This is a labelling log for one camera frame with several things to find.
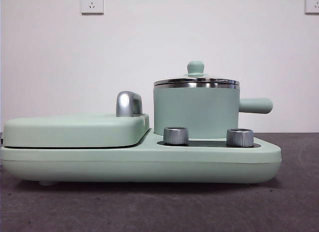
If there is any glass lid with mint knob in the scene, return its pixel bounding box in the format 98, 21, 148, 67
153, 61, 240, 86

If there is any mint green steamer pot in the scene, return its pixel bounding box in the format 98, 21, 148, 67
153, 82, 273, 140

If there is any silver control knob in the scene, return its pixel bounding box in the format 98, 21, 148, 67
163, 126, 189, 145
226, 128, 255, 147

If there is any mint green breakfast machine base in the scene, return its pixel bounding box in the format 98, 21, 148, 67
0, 128, 283, 187

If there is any mint green griddle cover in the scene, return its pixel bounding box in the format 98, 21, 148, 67
2, 113, 151, 149

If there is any silver griddle cover handle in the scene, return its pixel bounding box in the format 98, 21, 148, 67
116, 91, 144, 117

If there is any white wall socket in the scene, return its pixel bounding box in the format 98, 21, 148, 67
305, 0, 319, 15
81, 0, 105, 15

